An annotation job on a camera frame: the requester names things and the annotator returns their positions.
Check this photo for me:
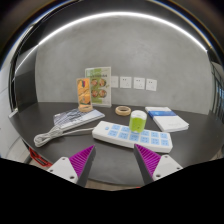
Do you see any white and blue booklet stack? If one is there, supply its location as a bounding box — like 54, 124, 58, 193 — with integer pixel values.
144, 106, 190, 133

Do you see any beige tape roll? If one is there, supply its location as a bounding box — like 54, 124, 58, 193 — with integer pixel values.
115, 105, 132, 117

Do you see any small orange sign, wooden base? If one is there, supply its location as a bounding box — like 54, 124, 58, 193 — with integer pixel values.
75, 77, 94, 113

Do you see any white wall socket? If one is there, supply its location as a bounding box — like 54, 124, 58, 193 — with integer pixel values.
133, 77, 146, 90
145, 78, 158, 92
119, 76, 133, 89

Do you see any curved ceiling light strip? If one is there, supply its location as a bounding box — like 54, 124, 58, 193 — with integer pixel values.
13, 11, 208, 78

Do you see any glass window wall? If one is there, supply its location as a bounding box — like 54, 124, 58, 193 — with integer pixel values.
209, 59, 224, 118

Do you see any green and white charger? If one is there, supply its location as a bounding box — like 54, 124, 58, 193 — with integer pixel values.
128, 109, 148, 134

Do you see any red chair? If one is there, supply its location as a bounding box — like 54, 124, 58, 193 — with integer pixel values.
28, 147, 53, 168

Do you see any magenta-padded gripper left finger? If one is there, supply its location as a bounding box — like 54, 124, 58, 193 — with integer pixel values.
46, 144, 97, 188

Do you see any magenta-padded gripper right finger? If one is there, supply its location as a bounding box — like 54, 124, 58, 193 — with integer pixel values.
133, 143, 184, 185

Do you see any large green menu sign stand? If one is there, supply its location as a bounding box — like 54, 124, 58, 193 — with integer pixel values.
84, 66, 113, 108

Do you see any white wall switch plate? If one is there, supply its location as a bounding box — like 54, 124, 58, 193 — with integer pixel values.
110, 75, 120, 89

